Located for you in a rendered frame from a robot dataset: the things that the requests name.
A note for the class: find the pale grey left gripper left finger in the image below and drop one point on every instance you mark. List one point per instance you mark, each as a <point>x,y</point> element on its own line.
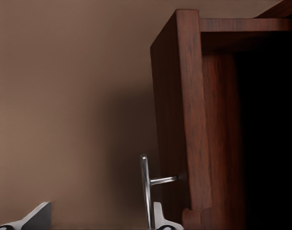
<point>38,216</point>

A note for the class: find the dark red wooden drawer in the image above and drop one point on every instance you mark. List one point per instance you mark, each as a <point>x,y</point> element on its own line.
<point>191,107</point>

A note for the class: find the dark red wooden cabinet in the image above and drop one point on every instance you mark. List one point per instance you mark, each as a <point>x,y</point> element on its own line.
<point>283,7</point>

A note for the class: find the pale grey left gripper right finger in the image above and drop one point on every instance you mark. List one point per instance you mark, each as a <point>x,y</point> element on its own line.
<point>159,219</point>

